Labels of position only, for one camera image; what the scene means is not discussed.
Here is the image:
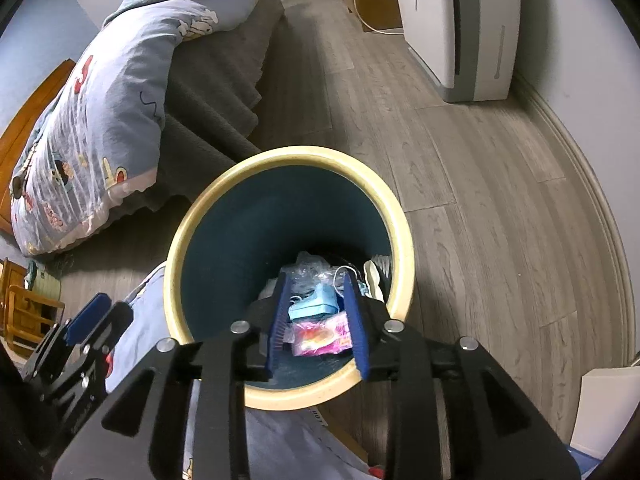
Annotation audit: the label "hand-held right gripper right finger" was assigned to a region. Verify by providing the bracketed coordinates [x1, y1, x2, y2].
[341, 271, 581, 480]

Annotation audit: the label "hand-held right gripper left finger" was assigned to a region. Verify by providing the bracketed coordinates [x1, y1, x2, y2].
[52, 271, 292, 480]

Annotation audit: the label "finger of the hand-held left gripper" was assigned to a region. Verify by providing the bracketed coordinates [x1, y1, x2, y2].
[64, 292, 113, 345]
[82, 302, 135, 363]

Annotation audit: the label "pink packet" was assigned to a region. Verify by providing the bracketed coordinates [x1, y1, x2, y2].
[291, 310, 356, 357]

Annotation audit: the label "light blue face mask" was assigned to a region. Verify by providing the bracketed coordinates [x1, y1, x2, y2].
[289, 270, 347, 322]

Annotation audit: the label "teal bin with yellow rim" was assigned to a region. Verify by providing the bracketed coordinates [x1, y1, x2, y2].
[164, 146, 416, 411]

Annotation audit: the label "green container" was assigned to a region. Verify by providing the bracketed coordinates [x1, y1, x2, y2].
[27, 260, 64, 296]

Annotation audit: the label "white plastic wrapper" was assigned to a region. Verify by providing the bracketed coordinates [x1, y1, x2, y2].
[363, 255, 394, 304]

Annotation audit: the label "wooden chair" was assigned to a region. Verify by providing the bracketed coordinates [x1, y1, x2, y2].
[0, 257, 66, 356]

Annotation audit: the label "crumpled plastic wrappers in bin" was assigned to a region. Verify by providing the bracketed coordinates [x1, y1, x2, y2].
[272, 251, 346, 296]

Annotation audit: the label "printed blue blanket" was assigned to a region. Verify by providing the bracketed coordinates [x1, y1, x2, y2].
[105, 262, 371, 480]

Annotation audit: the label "wooden headboard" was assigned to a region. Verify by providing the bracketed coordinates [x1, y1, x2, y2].
[0, 59, 76, 236]

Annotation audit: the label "printed blue quilt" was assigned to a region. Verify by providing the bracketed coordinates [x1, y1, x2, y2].
[10, 0, 266, 256]

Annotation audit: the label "bed with grey skirt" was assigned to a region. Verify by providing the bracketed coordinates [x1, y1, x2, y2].
[145, 0, 286, 213]

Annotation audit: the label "white box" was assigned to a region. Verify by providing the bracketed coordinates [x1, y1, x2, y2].
[570, 367, 640, 461]

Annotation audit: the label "white air purifier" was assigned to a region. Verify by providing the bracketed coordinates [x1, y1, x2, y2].
[387, 0, 522, 104]

